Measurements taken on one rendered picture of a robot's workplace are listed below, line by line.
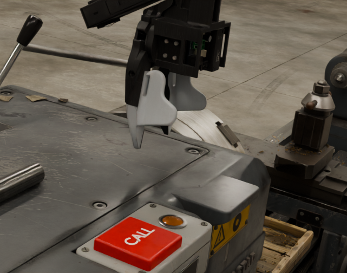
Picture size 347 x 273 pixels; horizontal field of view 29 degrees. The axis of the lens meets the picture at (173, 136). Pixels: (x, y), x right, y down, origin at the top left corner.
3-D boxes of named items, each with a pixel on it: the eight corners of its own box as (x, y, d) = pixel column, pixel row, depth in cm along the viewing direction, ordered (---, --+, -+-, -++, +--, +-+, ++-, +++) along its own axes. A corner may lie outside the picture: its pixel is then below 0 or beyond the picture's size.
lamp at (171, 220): (176, 233, 66) (177, 226, 66) (157, 227, 67) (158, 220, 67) (186, 226, 68) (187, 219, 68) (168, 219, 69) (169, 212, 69)
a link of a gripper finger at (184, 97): (199, 144, 81) (199, 76, 76) (156, 131, 84) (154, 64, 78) (211, 132, 83) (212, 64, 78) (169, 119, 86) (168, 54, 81)
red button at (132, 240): (148, 281, 59) (150, 260, 58) (91, 257, 61) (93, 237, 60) (181, 253, 64) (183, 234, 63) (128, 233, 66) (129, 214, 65)
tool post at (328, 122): (317, 153, 159) (325, 113, 155) (287, 145, 162) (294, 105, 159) (327, 145, 165) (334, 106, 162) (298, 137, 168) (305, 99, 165)
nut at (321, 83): (325, 97, 157) (328, 83, 156) (309, 93, 159) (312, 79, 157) (331, 93, 160) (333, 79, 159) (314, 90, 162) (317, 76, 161)
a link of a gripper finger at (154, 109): (160, 160, 73) (180, 76, 72) (115, 145, 75) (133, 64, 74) (173, 159, 76) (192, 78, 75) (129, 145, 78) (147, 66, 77)
